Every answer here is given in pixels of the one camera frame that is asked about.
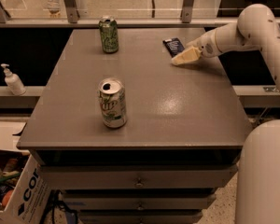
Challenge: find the top drawer knob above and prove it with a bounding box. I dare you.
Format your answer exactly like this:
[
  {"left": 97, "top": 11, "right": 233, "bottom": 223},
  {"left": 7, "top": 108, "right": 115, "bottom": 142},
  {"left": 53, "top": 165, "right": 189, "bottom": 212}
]
[{"left": 134, "top": 178, "right": 144, "bottom": 188}]

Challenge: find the grey drawer cabinet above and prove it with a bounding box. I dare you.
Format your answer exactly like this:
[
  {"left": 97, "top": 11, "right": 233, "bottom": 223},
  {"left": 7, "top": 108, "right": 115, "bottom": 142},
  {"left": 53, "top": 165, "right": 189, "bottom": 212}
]
[{"left": 19, "top": 28, "right": 251, "bottom": 224}]

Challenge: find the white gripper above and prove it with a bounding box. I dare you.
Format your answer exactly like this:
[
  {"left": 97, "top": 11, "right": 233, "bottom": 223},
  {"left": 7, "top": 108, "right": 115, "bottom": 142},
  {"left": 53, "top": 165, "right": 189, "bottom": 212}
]
[{"left": 171, "top": 29, "right": 222, "bottom": 66}]

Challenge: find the green soda can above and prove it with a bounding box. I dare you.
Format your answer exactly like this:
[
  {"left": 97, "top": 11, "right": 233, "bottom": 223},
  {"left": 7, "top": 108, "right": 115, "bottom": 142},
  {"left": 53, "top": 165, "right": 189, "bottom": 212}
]
[{"left": 99, "top": 16, "right": 119, "bottom": 53}]

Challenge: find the black cable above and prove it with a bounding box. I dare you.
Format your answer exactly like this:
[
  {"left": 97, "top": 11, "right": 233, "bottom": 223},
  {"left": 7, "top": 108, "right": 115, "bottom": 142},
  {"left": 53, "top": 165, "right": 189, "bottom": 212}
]
[{"left": 40, "top": 189, "right": 80, "bottom": 224}]

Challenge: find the grey metal railing frame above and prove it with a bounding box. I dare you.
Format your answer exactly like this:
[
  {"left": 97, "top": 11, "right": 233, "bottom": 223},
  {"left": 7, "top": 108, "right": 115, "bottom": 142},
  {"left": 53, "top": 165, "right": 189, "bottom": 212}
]
[{"left": 0, "top": 0, "right": 280, "bottom": 29}]

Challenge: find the white cardboard box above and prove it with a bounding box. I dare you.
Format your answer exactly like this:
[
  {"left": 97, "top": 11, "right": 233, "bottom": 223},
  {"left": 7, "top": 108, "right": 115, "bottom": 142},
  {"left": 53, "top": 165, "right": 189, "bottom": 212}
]
[{"left": 0, "top": 151, "right": 50, "bottom": 224}]

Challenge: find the white pump bottle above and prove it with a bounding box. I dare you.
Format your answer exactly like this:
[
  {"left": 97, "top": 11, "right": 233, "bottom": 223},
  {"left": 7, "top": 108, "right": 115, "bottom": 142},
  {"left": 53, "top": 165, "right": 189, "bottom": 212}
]
[{"left": 1, "top": 63, "right": 26, "bottom": 95}]

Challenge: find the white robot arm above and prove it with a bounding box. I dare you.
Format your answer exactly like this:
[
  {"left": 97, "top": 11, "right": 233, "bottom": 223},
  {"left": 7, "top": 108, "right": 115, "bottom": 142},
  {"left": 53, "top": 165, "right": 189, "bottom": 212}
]
[{"left": 171, "top": 4, "right": 280, "bottom": 224}]

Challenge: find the drawer knob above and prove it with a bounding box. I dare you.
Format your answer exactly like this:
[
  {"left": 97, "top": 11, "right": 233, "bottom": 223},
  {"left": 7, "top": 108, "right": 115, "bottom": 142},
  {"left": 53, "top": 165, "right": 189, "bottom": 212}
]
[
  {"left": 136, "top": 204, "right": 145, "bottom": 211},
  {"left": 134, "top": 178, "right": 144, "bottom": 188}
]

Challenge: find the white 7up can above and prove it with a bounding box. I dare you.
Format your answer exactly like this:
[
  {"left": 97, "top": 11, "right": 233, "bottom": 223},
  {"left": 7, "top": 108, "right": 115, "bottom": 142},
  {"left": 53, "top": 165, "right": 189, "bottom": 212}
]
[{"left": 98, "top": 77, "right": 127, "bottom": 129}]

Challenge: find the middle drawer knob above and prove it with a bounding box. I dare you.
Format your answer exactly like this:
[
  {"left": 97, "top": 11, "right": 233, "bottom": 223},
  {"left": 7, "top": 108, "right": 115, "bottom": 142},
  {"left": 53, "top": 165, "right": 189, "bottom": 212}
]
[{"left": 136, "top": 204, "right": 145, "bottom": 211}]

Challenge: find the orange ball in box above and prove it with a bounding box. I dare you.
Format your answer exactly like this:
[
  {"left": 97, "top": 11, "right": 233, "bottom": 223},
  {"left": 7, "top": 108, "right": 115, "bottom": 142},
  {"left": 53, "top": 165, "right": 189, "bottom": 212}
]
[{"left": 2, "top": 190, "right": 13, "bottom": 207}]

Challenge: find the blue rxbar blueberry bar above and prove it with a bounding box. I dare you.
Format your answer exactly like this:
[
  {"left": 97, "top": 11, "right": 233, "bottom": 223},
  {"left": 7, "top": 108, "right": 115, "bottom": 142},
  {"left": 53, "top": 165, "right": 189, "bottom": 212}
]
[{"left": 162, "top": 37, "right": 185, "bottom": 57}]

